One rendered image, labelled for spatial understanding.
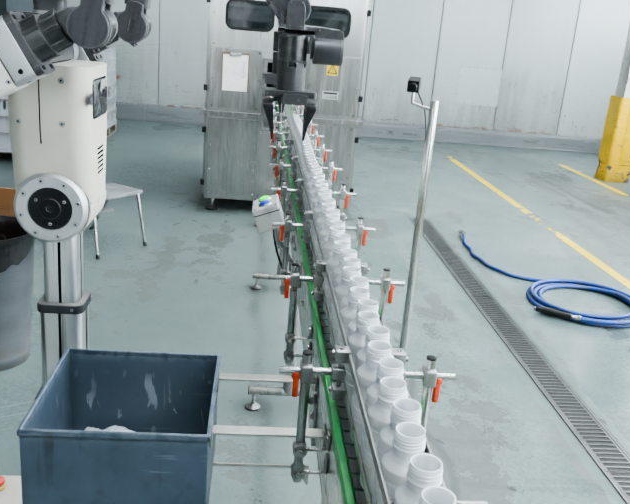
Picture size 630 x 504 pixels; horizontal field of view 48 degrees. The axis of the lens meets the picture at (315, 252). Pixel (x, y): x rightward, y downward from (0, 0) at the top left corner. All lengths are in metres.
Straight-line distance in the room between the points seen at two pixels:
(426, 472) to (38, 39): 1.04
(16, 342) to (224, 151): 3.23
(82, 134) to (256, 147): 4.71
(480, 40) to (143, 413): 11.02
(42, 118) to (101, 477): 0.76
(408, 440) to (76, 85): 1.06
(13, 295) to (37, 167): 1.84
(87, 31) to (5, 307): 2.20
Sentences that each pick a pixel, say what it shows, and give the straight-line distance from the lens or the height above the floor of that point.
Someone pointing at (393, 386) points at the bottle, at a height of 1.15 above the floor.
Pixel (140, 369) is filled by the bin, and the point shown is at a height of 0.91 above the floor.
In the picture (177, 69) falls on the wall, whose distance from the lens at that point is 11.80.
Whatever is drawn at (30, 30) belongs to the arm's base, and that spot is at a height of 1.57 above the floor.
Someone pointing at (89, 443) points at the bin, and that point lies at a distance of 1.28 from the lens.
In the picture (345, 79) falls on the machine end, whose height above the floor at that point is 1.23.
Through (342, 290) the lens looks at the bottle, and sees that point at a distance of 1.41.
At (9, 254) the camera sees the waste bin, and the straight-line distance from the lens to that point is 3.38.
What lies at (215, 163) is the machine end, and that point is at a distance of 6.32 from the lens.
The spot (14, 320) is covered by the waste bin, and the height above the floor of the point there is 0.24.
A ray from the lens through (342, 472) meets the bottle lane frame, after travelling 1.09.
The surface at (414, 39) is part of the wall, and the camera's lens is 11.95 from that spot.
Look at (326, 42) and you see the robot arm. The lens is 1.44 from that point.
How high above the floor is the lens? 1.61
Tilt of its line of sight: 17 degrees down
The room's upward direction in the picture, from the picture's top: 5 degrees clockwise
